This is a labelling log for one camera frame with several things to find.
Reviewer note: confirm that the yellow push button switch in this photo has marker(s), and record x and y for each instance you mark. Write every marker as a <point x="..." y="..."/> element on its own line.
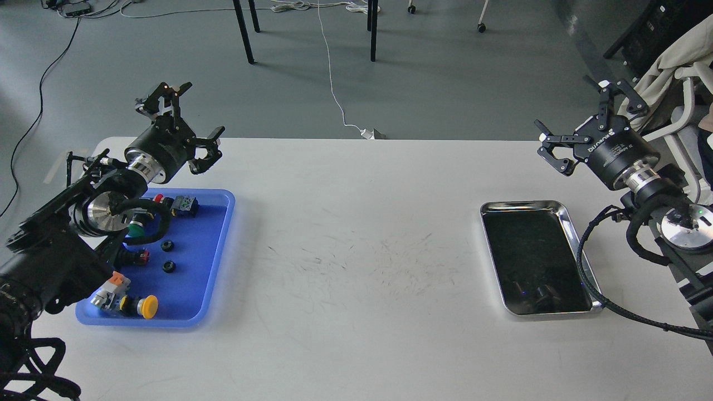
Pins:
<point x="143" y="307"/>

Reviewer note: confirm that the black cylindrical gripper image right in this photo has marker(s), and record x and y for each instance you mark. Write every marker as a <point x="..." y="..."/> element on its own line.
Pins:
<point x="613" y="153"/>

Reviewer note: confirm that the blue plastic tray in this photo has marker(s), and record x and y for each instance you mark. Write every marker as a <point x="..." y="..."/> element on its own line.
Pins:
<point x="184" y="295"/>

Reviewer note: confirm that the white chair with beige cloth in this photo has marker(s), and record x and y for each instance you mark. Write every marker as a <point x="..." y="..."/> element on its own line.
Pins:
<point x="675" y="124"/>

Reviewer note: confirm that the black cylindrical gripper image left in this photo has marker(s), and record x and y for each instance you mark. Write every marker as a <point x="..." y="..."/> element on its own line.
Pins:
<point x="167" y="146"/>

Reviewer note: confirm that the green push button switch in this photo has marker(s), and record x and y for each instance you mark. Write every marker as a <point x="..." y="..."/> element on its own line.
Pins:
<point x="138" y="223"/>

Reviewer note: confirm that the black switch with red tip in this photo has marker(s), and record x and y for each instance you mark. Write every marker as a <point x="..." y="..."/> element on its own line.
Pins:
<point x="127" y="257"/>

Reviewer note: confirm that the orange grey contact block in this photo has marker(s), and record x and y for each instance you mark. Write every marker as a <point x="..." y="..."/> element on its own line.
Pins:
<point x="111" y="292"/>

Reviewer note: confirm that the silver metal tray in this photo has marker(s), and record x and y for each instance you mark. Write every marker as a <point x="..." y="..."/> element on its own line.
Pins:
<point x="532" y="246"/>

